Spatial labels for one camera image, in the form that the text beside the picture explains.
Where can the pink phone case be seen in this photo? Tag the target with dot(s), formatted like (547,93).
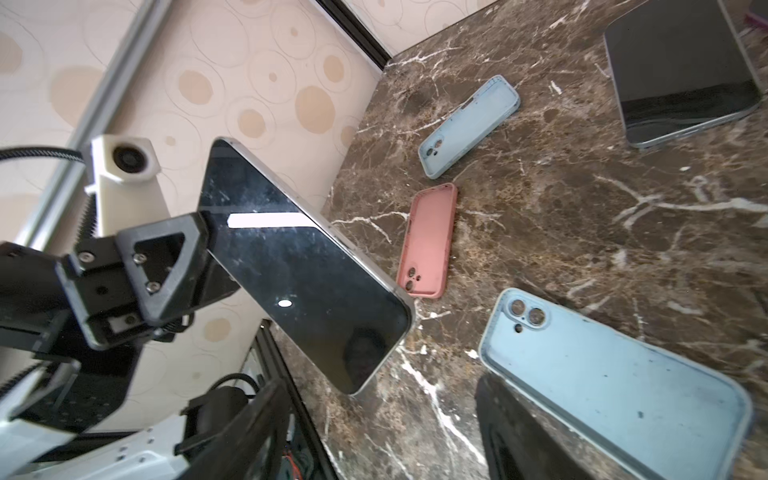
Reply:
(425,254)

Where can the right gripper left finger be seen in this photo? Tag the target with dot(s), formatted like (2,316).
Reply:
(230,435)

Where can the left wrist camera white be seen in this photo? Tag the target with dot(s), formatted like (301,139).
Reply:
(125,184)

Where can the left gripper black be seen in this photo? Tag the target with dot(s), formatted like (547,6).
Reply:
(86,315)

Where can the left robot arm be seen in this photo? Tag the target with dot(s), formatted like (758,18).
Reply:
(31,451)

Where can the black phone grey edge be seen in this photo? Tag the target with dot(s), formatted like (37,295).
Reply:
(678,68)

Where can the black phone silver edge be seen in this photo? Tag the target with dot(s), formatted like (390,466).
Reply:
(343,312)

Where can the light blue case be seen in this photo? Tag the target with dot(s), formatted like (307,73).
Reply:
(467,125)
(657,414)

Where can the left slanted aluminium rail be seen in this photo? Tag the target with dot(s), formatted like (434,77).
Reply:
(66,188)

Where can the black phone purple edge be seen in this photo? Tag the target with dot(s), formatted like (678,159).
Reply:
(757,14)

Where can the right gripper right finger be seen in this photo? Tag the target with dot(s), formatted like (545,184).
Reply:
(516,446)

